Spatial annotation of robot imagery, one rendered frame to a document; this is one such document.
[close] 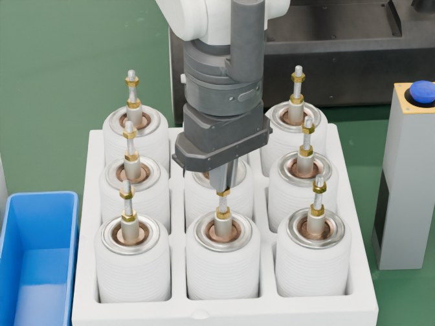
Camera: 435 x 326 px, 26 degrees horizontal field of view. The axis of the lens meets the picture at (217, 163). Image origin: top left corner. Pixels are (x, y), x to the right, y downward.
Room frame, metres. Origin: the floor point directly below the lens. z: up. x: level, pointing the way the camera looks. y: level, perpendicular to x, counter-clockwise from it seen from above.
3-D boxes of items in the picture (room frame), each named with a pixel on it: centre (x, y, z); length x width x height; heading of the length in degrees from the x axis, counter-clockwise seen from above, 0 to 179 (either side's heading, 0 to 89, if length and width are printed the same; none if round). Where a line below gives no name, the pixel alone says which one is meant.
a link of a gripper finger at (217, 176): (0.86, 0.00, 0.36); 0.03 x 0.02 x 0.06; 35
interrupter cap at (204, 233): (0.87, -0.01, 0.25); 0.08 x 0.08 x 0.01
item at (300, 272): (0.87, -0.13, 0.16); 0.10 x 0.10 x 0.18
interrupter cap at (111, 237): (0.86, 0.11, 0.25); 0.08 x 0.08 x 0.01
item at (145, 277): (0.86, 0.11, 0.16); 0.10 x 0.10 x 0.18
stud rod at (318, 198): (0.87, -0.13, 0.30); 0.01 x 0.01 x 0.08
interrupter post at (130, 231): (0.86, 0.11, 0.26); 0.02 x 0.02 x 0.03
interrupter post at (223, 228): (0.87, -0.01, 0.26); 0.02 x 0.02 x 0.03
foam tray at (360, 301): (0.98, 0.00, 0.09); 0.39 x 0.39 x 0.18; 3
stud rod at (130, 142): (0.98, 0.12, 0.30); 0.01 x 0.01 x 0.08
